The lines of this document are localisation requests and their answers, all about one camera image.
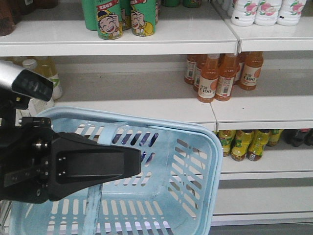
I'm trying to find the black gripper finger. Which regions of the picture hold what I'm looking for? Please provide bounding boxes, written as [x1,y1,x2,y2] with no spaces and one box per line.
[48,132,141,201]

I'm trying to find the green cartoon drink can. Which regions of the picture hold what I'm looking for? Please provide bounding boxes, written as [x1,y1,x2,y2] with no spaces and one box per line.
[94,0,122,40]
[130,0,156,37]

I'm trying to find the yellow lemon tea bottle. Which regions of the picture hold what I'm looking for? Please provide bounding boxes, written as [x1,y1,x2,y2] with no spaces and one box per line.
[230,129,254,162]
[247,129,270,161]
[267,129,284,146]
[218,130,237,157]

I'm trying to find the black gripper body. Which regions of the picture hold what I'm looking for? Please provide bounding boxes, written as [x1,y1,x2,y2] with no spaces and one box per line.
[0,117,64,204]

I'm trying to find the orange C100 drink bottle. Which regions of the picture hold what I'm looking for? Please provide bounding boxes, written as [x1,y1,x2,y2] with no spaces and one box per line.
[198,54,220,103]
[239,51,264,91]
[214,53,238,101]

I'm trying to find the dark cola bottle red label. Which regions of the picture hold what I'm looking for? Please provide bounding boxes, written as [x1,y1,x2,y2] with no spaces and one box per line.
[284,128,313,147]

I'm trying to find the white shelf unit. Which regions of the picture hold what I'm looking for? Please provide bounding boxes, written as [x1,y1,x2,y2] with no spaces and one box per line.
[0,0,313,226]

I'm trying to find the white peach drink bottle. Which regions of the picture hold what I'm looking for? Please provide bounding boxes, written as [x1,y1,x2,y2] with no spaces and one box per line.
[231,0,259,27]
[277,0,307,26]
[254,0,282,26]

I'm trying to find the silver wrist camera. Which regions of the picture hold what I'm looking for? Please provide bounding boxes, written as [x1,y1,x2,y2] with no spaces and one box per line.
[0,60,53,101]

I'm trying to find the pale green juice bottle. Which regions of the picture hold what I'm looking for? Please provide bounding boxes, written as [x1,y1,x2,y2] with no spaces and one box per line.
[22,56,63,100]

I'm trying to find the light blue plastic basket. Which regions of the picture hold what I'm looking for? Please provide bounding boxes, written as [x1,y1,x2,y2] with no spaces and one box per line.
[6,107,223,235]

